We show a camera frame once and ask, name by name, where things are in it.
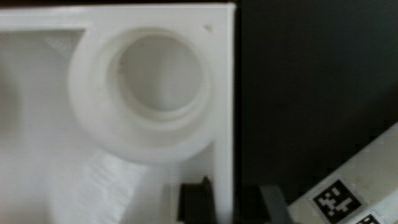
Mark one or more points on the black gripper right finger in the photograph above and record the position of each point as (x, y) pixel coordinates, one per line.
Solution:
(275, 205)

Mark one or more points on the white chair back frame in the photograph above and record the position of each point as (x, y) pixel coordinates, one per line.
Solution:
(354, 197)

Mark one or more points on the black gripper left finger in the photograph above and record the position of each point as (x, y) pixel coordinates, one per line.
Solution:
(196, 208)

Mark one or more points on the white chair seat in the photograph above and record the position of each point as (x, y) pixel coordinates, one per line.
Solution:
(116, 111)

